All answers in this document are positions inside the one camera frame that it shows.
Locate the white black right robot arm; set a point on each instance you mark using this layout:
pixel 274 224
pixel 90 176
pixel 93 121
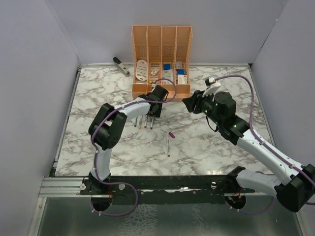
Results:
pixel 293 184

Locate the black grey stapler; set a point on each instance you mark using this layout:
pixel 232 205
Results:
pixel 121 67

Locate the red white card box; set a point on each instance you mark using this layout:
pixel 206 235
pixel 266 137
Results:
pixel 182 79

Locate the white oval ruler card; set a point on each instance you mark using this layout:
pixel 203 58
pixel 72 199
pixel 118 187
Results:
pixel 141 70

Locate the white pen purple end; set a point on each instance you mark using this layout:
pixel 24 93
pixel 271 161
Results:
pixel 167 144

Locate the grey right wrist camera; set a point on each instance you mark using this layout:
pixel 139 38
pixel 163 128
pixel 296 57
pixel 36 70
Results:
pixel 212 85

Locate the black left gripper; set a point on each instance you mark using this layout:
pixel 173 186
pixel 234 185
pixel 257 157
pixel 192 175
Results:
pixel 157 113

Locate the blue box in organizer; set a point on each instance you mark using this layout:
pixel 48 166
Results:
pixel 167 66

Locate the white pen blue end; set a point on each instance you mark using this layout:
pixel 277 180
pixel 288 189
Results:
pixel 152 123

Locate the peach plastic desk organizer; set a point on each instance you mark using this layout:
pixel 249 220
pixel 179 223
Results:
pixel 158 45

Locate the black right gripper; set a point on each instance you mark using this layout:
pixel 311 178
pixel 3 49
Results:
pixel 193 105

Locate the black mounting rail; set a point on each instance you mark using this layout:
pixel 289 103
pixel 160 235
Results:
pixel 159 190

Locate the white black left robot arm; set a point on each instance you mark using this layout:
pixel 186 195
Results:
pixel 107 127

